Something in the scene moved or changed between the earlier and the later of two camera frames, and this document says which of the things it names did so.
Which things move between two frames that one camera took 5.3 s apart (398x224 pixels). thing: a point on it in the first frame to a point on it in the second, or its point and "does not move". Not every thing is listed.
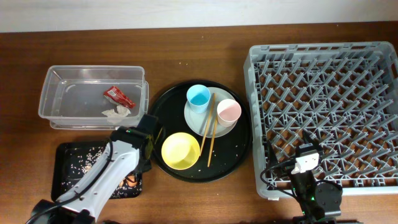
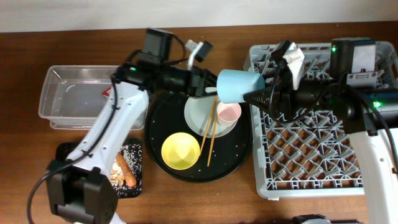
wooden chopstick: x=213 y=142 does not move
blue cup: x=198 y=96 to x=232 y=84
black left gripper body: x=145 y=167 to x=194 y=81
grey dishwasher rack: x=341 y=98 does not move
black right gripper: x=272 y=158 to x=283 y=97
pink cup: x=229 y=111 does not move
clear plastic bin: x=93 y=97 does not move
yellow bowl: x=180 y=150 does not move
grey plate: x=206 y=124 does not move
